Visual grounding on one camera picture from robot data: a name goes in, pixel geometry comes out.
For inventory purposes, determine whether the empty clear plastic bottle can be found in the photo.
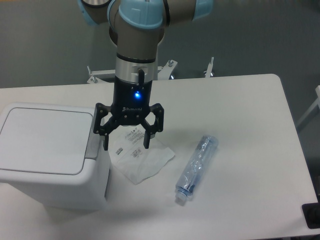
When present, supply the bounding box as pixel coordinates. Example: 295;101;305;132
175;135;219;206

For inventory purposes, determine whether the white plastic trash can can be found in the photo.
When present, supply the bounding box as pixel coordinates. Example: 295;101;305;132
0;102;111;210

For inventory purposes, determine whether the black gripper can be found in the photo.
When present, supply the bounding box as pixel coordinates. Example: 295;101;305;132
93;74;165;151

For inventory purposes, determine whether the crumpled white plastic bag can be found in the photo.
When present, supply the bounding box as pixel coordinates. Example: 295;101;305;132
108;126;175;185

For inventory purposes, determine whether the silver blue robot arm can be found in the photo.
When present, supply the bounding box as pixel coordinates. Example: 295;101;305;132
78;0;214;149

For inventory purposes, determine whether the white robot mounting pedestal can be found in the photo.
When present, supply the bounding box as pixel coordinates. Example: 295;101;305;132
87;41;215;85

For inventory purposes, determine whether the white frame at right edge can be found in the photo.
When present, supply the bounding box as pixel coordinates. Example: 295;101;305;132
295;85;320;133

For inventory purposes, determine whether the black table edge clamp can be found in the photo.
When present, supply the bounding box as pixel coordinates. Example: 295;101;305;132
302;202;320;229

